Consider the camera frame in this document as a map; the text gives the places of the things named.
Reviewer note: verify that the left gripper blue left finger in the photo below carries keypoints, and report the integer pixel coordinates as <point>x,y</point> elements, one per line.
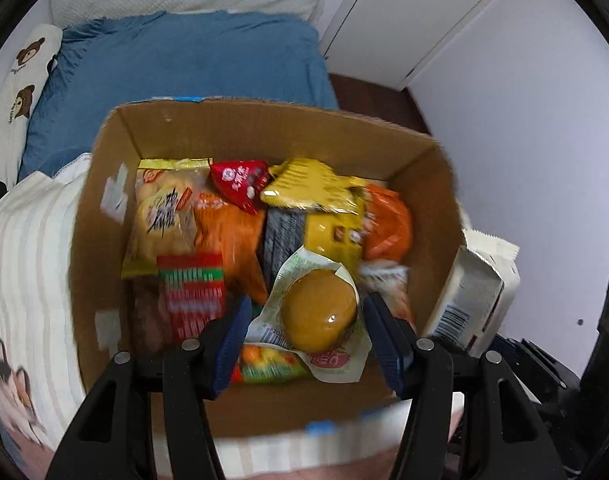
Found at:
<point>220,344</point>

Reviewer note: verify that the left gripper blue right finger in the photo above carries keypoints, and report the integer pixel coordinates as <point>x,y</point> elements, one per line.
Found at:
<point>393,342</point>

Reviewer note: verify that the colourful fruit candy bag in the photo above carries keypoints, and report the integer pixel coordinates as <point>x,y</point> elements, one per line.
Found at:
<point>265,365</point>

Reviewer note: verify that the white oat cookie packet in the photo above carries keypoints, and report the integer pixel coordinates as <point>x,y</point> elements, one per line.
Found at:
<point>390,280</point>

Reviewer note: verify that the red stick snack packet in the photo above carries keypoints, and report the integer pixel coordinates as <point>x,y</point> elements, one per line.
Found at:
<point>194,291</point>

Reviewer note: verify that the clear white wafer packet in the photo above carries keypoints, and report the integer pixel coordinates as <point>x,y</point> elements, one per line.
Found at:
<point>479,290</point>

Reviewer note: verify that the brown snack packet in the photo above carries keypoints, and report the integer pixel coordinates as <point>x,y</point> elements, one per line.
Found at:
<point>150,326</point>

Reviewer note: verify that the orange snack packet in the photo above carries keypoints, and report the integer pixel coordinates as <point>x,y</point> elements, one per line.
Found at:
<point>388,230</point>
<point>225,229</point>

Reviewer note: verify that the large yellow black snack bag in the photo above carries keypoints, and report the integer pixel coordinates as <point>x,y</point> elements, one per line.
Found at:
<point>338,237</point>

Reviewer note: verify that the small red triangle packet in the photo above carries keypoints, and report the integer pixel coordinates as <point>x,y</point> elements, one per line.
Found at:
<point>241,182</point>

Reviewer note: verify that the yellow cracker packet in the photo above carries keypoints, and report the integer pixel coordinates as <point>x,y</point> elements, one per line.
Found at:
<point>164,222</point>

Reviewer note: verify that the small yellow snack packet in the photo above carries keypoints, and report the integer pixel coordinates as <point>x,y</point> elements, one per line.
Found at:
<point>308,184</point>

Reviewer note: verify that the blue pillow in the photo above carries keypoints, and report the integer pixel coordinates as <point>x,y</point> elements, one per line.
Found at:
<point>105,63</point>

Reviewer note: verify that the bear print long pillow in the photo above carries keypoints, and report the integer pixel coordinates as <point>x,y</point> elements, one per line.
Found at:
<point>21,91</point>

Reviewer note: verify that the white door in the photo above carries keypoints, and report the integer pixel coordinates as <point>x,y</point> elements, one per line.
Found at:
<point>382,41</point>

